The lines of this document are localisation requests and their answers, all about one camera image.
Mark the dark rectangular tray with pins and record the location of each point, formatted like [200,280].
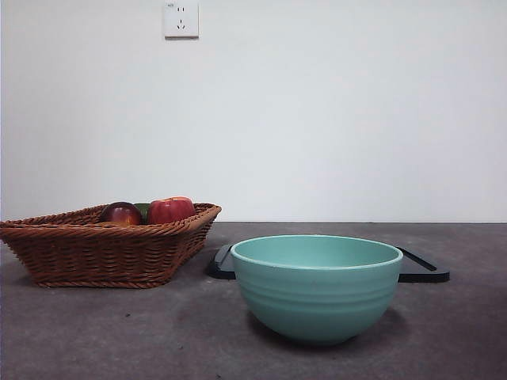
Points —
[420,273]

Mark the dark red apple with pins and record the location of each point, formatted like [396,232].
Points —
[119,213]

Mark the bright red apple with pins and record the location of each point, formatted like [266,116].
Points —
[170,210]

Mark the teal ribbed bowl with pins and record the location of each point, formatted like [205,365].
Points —
[317,301]

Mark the brown wicker basket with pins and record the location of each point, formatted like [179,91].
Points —
[91,255]

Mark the white wall socket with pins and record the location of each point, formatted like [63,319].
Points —
[181,20]

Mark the green fruit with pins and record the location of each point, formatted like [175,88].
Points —
[142,209]

